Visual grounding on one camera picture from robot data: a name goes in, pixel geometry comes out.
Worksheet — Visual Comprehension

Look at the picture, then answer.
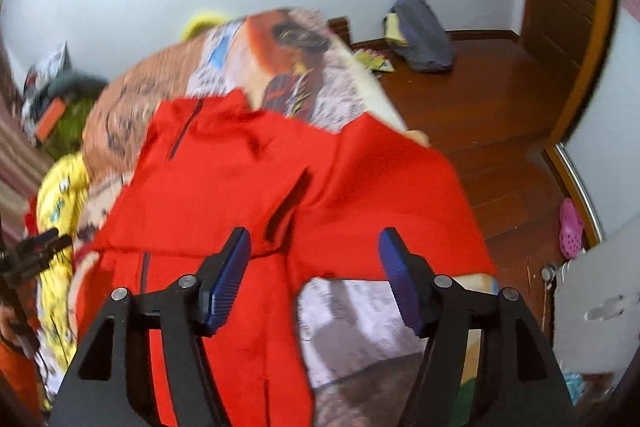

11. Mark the pink croc shoe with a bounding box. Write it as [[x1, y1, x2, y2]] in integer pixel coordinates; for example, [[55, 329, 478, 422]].
[[559, 197, 584, 260]]

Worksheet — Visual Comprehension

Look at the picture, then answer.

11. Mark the colourful packet on floor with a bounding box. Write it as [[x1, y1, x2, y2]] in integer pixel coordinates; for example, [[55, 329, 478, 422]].
[[354, 49, 395, 72]]

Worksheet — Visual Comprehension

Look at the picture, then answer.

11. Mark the wooden door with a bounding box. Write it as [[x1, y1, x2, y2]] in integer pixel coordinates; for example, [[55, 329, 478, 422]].
[[521, 0, 618, 145]]

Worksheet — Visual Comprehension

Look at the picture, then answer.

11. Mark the striped curtain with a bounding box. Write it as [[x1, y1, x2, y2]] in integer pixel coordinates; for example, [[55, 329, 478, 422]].
[[1, 49, 52, 243]]

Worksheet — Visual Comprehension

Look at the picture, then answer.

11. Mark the dark blue backpack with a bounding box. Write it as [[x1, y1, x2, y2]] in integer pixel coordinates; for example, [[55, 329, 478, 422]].
[[384, 0, 456, 74]]

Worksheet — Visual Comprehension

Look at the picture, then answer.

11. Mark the white cardboard box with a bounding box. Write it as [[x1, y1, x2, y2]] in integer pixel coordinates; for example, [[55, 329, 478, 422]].
[[553, 219, 640, 374]]

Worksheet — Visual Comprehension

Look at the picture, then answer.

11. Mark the red hooded sweatshirt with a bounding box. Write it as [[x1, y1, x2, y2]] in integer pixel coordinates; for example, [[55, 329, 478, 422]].
[[74, 89, 497, 427]]

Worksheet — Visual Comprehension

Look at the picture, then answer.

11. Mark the yellow round plush toy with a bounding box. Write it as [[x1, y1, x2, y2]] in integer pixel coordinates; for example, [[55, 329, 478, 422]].
[[180, 12, 230, 41]]

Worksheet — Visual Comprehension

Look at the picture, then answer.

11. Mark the printed newspaper pattern bedspread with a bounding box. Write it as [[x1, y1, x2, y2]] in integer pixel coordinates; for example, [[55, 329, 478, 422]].
[[64, 7, 501, 427]]

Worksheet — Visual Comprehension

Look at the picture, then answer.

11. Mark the yellow cartoon fleece blanket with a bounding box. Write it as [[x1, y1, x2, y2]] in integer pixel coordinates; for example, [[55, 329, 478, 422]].
[[36, 153, 90, 407]]

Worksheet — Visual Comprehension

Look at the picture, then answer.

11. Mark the person's left hand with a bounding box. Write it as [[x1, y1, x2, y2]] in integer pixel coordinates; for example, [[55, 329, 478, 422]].
[[0, 305, 26, 348]]

